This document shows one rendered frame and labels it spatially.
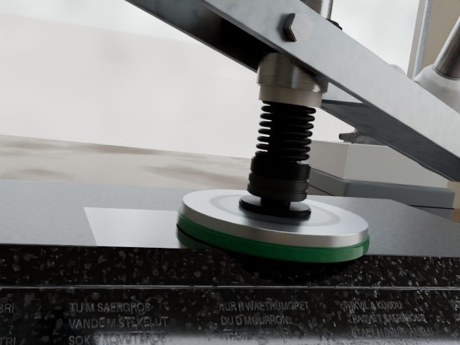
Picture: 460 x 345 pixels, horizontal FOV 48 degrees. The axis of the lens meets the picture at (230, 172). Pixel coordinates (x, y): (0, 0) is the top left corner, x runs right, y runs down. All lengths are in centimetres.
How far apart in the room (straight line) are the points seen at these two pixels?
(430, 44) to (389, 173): 515
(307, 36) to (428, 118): 22
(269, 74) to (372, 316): 27
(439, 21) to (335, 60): 635
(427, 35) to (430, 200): 511
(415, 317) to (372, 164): 113
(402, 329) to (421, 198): 121
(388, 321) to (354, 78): 25
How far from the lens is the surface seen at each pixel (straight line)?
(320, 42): 53
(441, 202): 180
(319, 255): 51
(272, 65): 56
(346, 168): 163
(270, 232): 49
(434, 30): 684
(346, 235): 53
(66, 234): 51
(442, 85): 187
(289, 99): 55
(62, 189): 72
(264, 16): 49
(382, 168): 170
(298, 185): 57
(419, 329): 57
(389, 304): 57
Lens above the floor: 99
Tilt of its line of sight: 8 degrees down
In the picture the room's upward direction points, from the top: 7 degrees clockwise
